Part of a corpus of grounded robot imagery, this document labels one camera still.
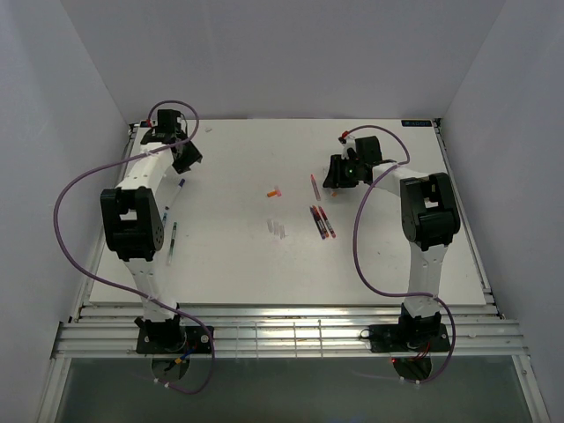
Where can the orange red pen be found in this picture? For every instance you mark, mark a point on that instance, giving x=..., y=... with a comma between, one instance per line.
x=324, y=227

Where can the red highlighter pen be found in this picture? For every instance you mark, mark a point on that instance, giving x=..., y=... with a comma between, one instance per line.
x=326, y=222

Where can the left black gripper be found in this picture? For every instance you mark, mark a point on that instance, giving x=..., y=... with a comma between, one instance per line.
x=195, y=156

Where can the purple capped white marker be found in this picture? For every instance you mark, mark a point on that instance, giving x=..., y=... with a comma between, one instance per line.
x=174, y=195

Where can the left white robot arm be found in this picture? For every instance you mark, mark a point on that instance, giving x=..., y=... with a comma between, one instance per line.
x=133, y=223

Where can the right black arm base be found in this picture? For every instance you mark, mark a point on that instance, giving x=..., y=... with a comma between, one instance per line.
x=390, y=338

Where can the green pen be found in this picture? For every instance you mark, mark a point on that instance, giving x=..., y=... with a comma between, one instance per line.
x=170, y=253

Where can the aluminium table frame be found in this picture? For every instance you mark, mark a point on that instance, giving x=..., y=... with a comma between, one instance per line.
x=300, y=297

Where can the pink highlighter pen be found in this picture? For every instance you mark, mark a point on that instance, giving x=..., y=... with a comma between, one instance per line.
x=315, y=188

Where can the purple highlighter pen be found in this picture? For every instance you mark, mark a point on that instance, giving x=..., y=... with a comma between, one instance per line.
x=318, y=222

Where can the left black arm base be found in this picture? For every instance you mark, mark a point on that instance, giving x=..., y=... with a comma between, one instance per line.
x=190, y=338

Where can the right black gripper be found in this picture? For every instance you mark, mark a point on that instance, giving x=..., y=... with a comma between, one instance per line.
x=336, y=178

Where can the right blue table label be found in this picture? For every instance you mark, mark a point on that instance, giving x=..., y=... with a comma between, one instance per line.
x=416, y=123

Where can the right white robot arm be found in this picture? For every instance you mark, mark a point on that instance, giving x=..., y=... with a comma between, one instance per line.
x=429, y=218

